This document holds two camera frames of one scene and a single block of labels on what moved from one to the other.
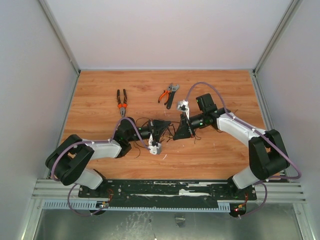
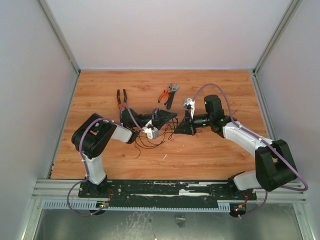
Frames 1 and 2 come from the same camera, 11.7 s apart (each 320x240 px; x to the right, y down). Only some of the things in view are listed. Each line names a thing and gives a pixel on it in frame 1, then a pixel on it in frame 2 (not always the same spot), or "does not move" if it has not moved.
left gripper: x=158 y=127 → x=160 y=117
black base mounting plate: x=168 y=190 does not move
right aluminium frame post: x=292 y=9 does not move
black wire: x=195 y=137 → x=149 y=139
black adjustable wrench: x=173 y=90 does not move
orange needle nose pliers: x=164 y=93 does not move
